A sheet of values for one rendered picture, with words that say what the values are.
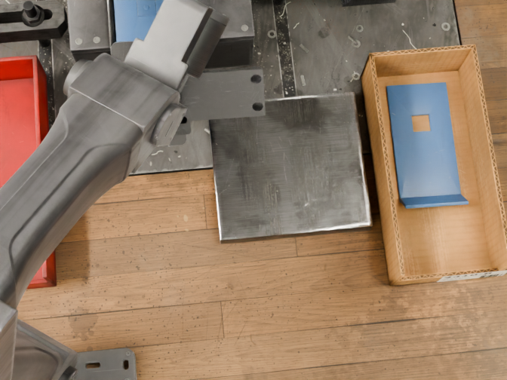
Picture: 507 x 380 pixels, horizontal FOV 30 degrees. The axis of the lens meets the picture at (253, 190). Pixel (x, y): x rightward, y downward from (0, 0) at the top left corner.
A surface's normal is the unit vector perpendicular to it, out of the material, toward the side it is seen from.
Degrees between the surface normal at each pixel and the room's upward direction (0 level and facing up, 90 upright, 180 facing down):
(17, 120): 0
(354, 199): 0
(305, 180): 0
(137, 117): 26
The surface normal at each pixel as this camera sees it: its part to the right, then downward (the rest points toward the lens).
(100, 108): 0.24, -0.59
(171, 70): -0.15, 0.07
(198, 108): 0.10, 0.20
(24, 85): 0.03, -0.25
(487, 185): -0.99, 0.09
